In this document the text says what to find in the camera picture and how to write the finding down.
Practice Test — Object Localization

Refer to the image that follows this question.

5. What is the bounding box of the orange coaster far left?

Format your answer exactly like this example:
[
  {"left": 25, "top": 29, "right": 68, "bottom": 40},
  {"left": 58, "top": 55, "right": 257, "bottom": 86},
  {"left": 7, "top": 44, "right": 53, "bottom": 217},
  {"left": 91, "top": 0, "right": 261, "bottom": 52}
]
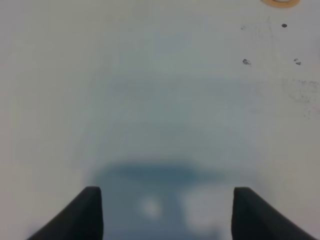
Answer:
[{"left": 261, "top": 0, "right": 300, "bottom": 9}]

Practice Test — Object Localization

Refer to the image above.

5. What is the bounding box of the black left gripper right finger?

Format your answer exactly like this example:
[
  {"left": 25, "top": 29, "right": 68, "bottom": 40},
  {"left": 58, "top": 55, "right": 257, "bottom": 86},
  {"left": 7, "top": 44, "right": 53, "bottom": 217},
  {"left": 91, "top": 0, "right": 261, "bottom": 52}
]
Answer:
[{"left": 231, "top": 187, "right": 314, "bottom": 240}]

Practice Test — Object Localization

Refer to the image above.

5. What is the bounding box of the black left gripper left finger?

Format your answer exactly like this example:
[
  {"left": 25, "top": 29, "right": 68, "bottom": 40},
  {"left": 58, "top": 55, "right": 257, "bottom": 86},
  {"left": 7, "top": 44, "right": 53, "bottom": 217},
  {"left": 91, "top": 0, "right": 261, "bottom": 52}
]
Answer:
[{"left": 29, "top": 186, "right": 104, "bottom": 240}]

